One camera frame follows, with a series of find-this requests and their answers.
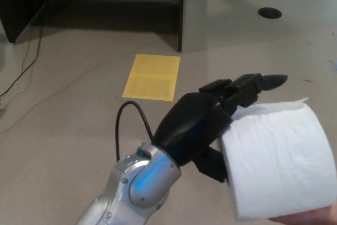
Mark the person's bare hand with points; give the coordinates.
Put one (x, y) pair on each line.
(310, 214)

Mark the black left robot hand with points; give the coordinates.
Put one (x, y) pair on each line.
(189, 122)

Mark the white toilet paper roll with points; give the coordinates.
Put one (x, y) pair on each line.
(276, 156)

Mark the yellow paper sheet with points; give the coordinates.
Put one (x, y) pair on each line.
(152, 77)

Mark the small dark debris scrap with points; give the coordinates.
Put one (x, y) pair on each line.
(307, 80)

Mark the round black floor grommet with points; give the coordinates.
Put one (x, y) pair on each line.
(269, 13)

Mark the dark wooden desk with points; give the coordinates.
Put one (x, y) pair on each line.
(15, 3)

